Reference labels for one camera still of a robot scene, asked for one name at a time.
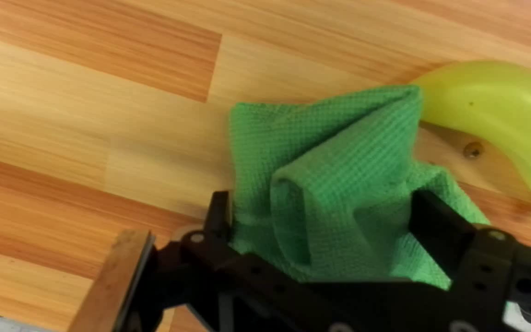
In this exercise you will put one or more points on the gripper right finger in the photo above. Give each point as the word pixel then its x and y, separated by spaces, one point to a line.
pixel 482 263

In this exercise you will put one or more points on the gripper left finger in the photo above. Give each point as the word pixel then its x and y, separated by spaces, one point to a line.
pixel 228 272

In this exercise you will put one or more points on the green waffle-weave towel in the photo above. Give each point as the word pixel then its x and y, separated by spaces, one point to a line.
pixel 339 184

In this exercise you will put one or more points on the wooden block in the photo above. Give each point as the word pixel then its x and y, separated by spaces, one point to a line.
pixel 109 286

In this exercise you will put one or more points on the yellow plastic banana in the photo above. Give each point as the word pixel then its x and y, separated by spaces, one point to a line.
pixel 500 106

